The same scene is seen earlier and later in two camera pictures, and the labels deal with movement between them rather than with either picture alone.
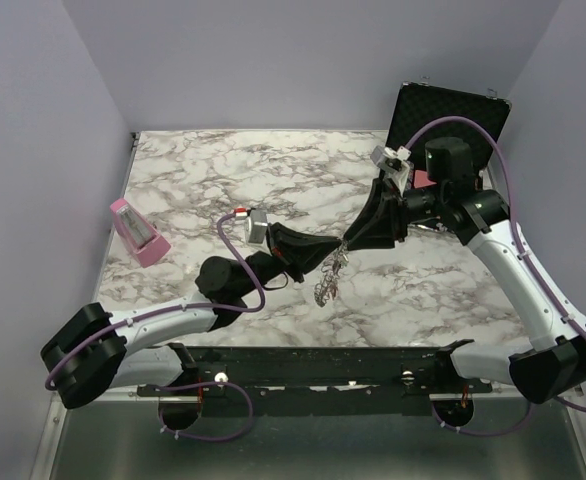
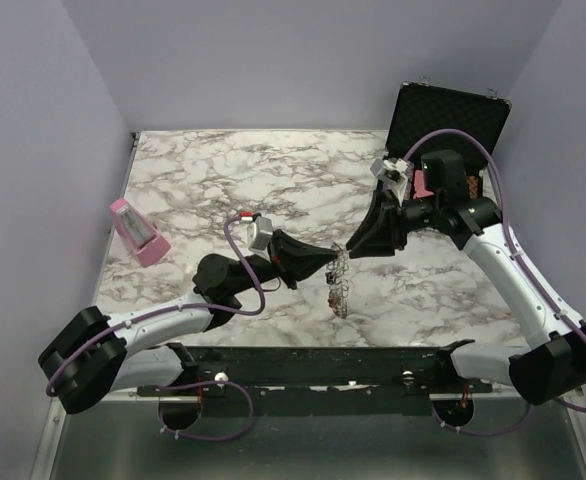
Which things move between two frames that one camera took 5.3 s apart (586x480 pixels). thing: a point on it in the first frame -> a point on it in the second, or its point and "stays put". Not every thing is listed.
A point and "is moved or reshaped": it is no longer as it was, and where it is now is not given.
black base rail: [273, 382] stays put
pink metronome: [137, 235] stays put
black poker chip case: [419, 104] stays put
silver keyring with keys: [332, 267] is moved or reshaped
